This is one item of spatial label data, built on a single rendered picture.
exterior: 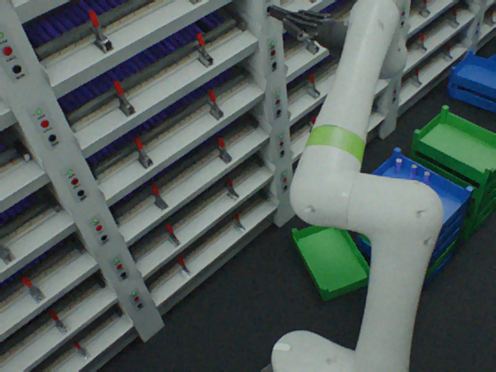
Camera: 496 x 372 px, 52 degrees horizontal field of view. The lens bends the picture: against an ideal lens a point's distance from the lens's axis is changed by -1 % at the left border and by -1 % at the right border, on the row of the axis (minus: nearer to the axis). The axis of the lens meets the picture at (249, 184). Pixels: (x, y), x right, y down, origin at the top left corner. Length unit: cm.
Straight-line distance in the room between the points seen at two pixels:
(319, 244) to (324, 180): 115
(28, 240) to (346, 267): 116
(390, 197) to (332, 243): 118
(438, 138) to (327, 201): 117
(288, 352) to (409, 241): 39
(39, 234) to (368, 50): 92
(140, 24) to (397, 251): 79
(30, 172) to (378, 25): 85
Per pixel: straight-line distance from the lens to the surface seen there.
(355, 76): 108
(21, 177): 130
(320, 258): 205
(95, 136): 133
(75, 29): 128
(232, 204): 182
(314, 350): 116
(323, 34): 137
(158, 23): 131
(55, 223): 143
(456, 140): 207
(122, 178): 146
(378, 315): 103
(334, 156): 98
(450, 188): 186
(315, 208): 95
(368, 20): 116
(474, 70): 287
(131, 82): 139
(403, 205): 92
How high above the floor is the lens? 169
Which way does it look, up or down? 47 degrees down
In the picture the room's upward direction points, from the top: 9 degrees counter-clockwise
